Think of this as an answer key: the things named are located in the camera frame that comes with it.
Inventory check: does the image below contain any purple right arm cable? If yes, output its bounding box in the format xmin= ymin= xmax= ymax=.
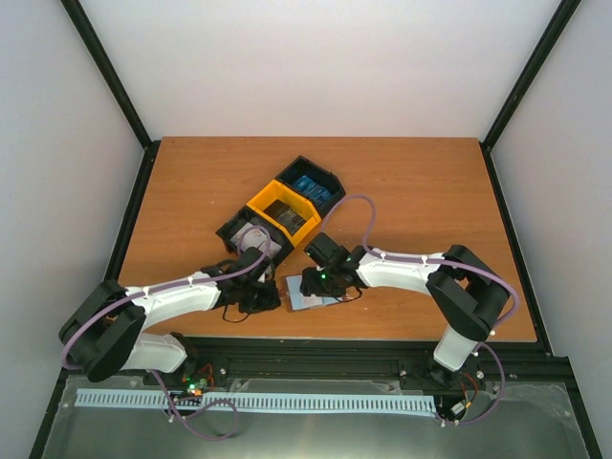
xmin=318 ymin=194 xmax=521 ymax=426

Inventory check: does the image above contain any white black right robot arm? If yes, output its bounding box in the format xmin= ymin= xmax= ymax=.
xmin=300 ymin=232 xmax=519 ymax=372

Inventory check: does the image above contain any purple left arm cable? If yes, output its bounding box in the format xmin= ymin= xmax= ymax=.
xmin=61 ymin=226 xmax=273 ymax=370

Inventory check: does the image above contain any black frame post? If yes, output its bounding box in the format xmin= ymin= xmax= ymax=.
xmin=481 ymin=0 xmax=582 ymax=150
xmin=60 ymin=0 xmax=153 ymax=150

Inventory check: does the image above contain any black frame post left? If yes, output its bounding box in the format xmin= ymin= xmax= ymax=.
xmin=60 ymin=0 xmax=153 ymax=150

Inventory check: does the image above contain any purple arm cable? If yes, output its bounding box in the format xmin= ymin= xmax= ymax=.
xmin=61 ymin=226 xmax=273 ymax=370
xmin=318 ymin=194 xmax=521 ymax=426

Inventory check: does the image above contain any black bin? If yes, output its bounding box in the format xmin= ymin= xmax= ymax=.
xmin=275 ymin=156 xmax=346 ymax=218
xmin=216 ymin=206 xmax=295 ymax=267

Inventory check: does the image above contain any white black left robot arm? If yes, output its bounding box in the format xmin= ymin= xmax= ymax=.
xmin=58 ymin=248 xmax=280 ymax=385

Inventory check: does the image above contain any black bin right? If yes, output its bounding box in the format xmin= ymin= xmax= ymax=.
xmin=275 ymin=156 xmax=346 ymax=218

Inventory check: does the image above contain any dark credit card stack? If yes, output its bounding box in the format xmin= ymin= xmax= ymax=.
xmin=264 ymin=200 xmax=306 ymax=235

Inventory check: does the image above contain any yellow bin middle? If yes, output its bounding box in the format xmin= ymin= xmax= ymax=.
xmin=247 ymin=180 xmax=321 ymax=247

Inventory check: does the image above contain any silver credit card stack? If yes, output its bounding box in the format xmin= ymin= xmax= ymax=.
xmin=230 ymin=223 xmax=269 ymax=252

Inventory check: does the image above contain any blue credit card stack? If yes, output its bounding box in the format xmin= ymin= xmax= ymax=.
xmin=293 ymin=175 xmax=332 ymax=206

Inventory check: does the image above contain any light blue cable duct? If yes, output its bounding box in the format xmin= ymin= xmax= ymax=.
xmin=74 ymin=388 xmax=436 ymax=417

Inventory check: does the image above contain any brown leather card holder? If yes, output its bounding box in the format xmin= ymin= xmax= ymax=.
xmin=281 ymin=273 xmax=358 ymax=314

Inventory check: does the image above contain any black frame post right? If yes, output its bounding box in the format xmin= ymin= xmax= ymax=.
xmin=481 ymin=0 xmax=582 ymax=150

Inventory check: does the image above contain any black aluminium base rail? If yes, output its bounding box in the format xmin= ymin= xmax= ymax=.
xmin=61 ymin=334 xmax=575 ymax=398

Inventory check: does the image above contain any metal sheet front plate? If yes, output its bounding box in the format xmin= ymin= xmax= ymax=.
xmin=39 ymin=376 xmax=600 ymax=458

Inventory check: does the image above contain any black bin left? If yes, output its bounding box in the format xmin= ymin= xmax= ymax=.
xmin=216 ymin=206 xmax=295 ymax=267

